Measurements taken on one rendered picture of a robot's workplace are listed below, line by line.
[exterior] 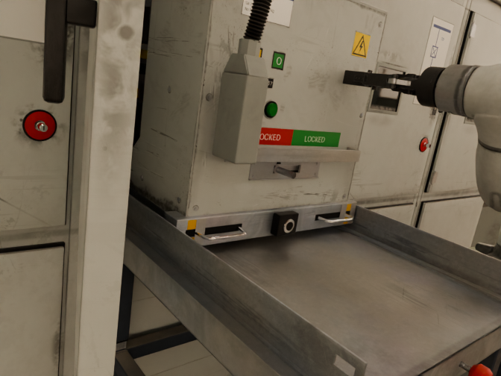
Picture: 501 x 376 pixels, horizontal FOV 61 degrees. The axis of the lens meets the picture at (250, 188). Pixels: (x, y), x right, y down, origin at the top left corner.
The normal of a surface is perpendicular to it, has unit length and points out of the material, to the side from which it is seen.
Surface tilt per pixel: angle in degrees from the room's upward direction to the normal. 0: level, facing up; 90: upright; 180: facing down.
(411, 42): 90
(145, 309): 90
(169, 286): 90
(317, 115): 90
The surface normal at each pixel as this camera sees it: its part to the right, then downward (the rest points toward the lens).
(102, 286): 0.35, 0.28
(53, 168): 0.62, 0.28
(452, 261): -0.77, 0.04
